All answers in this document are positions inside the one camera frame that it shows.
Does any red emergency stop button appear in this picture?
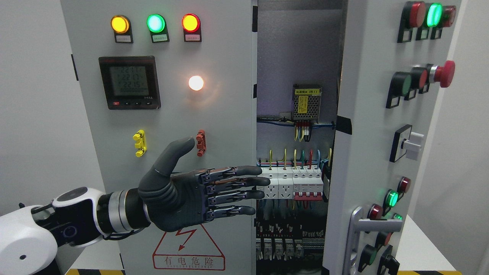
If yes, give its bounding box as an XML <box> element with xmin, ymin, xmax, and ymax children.
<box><xmin>426</xmin><ymin>60</ymin><xmax>455</xmax><ymax>88</ymax></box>

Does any white selector switch right door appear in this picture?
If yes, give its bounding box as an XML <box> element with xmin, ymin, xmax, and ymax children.
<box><xmin>389</xmin><ymin>124</ymin><xmax>424</xmax><ymax>163</ymax></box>

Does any red indicator lamp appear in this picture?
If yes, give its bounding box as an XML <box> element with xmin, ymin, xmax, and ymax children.
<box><xmin>181</xmin><ymin>13</ymin><xmax>202</xmax><ymax>42</ymax></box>

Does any white glowing indicator lamp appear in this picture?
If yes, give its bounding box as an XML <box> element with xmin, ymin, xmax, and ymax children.
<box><xmin>188</xmin><ymin>75</ymin><xmax>204</xmax><ymax>92</ymax></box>

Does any black digital power meter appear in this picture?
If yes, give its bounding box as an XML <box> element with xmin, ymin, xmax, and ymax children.
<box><xmin>99</xmin><ymin>56</ymin><xmax>161</xmax><ymax>110</ymax></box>

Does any metal mesh power supply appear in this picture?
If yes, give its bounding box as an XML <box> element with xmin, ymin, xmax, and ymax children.
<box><xmin>292</xmin><ymin>84</ymin><xmax>322</xmax><ymax>121</ymax></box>

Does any red electric hazard sticker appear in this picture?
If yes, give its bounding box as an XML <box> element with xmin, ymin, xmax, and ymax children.
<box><xmin>152</xmin><ymin>225</ymin><xmax>226</xmax><ymax>270</ymax></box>

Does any red terminal post block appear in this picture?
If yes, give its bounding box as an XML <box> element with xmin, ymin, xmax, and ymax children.
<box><xmin>196</xmin><ymin>129</ymin><xmax>207</xmax><ymax>157</ymax></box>

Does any lower relay terminal row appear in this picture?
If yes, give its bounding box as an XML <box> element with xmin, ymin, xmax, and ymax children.
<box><xmin>255</xmin><ymin>219</ymin><xmax>325</xmax><ymax>262</ymax></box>

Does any yellow indicator lamp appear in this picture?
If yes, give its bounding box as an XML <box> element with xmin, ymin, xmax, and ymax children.
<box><xmin>110</xmin><ymin>15</ymin><xmax>133</xmax><ymax>44</ymax></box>

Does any green indicator lamp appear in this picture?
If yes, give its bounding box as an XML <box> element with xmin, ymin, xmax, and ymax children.
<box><xmin>146</xmin><ymin>14</ymin><xmax>169</xmax><ymax>43</ymax></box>

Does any grey cabinet door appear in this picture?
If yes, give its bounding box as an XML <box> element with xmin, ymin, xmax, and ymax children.
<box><xmin>322</xmin><ymin>0</ymin><xmax>461</xmax><ymax>275</ymax></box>
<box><xmin>60</xmin><ymin>0</ymin><xmax>257</xmax><ymax>275</ymax></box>

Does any dark grey robot left hand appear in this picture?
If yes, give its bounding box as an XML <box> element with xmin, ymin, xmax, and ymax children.
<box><xmin>138</xmin><ymin>137</ymin><xmax>270</xmax><ymax>232</ymax></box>

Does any yellow terminal post block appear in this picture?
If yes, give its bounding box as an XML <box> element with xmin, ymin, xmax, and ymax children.
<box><xmin>133</xmin><ymin>129</ymin><xmax>147</xmax><ymax>158</ymax></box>

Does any white socket breaker row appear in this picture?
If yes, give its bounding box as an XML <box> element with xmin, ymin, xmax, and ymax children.
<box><xmin>257</xmin><ymin>167</ymin><xmax>323</xmax><ymax>201</ymax></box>

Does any silver door handle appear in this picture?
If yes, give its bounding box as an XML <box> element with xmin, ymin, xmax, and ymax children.
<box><xmin>342</xmin><ymin>206</ymin><xmax>403</xmax><ymax>275</ymax></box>

